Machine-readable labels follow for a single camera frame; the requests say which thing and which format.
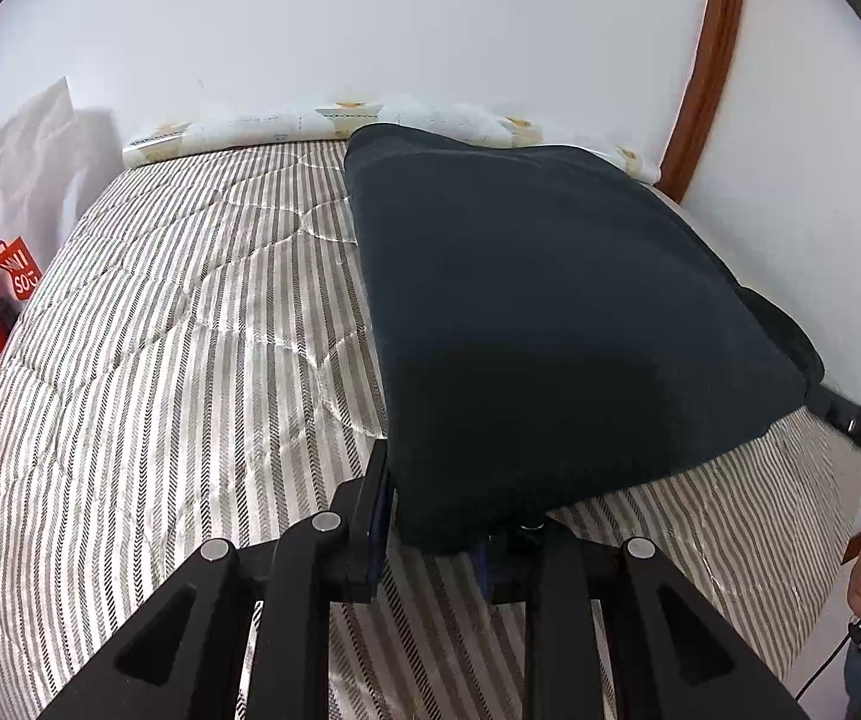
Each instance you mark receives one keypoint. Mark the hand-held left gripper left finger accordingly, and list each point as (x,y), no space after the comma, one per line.
(379,521)

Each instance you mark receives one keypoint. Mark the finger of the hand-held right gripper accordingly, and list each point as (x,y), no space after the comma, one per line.
(858,427)

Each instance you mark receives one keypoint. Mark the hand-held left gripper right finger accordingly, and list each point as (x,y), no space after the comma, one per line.
(484,570)

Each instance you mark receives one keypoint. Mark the black t-shirt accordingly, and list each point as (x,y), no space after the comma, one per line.
(550,300)

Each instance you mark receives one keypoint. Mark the striped mattress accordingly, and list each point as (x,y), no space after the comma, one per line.
(175,352)

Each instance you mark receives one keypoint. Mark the white printed pillow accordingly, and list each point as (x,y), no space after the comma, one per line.
(265,124)

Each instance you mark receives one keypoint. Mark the dark bottle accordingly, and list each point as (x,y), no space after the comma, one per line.
(4,311)

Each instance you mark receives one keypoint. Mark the white shopping bag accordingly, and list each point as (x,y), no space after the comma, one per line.
(25,165)

